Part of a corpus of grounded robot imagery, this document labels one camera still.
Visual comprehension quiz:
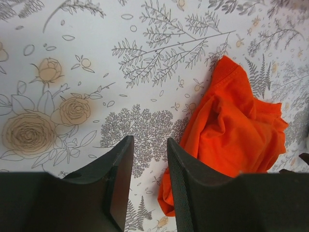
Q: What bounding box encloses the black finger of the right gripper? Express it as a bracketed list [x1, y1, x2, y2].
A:
[279, 153, 309, 174]

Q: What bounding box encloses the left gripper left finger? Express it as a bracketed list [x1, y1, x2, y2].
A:
[0, 136, 134, 232]

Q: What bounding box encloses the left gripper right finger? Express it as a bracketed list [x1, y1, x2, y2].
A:
[167, 138, 309, 232]

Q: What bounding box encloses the orange t shirt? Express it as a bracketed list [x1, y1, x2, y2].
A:
[157, 55, 290, 218]

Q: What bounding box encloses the floral tablecloth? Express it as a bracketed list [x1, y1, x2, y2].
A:
[0, 0, 309, 232]

